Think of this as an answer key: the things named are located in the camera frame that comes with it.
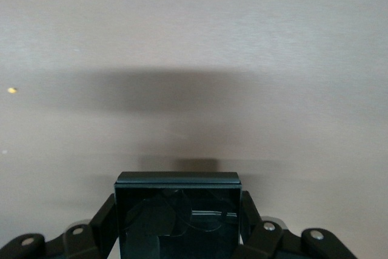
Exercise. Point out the brown table cover mat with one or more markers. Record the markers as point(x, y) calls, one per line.
point(194, 28)

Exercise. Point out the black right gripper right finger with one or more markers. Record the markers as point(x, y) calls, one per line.
point(272, 240)

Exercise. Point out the black smartphone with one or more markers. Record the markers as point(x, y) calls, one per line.
point(179, 210)

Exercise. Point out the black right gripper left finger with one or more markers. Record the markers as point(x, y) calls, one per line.
point(75, 240)

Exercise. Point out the tiny yellow speck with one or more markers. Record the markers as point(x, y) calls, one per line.
point(12, 90)

